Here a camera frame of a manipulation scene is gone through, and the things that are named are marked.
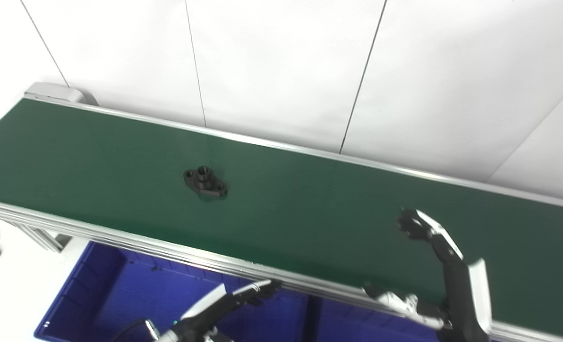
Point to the aluminium conveyor side rail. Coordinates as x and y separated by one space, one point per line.
167 249
310 151

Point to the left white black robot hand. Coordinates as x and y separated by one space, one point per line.
205 311

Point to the green conveyor belt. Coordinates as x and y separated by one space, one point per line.
310 204

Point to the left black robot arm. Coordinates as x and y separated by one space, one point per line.
165 337

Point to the blue plastic bin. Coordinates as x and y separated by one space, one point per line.
120 299
357 325

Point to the aluminium conveyor support bracket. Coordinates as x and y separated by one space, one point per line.
44 237

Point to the grey conveyor end cover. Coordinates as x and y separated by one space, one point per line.
56 91

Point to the black flange part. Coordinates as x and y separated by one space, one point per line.
205 183

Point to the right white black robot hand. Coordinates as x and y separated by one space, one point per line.
457 294

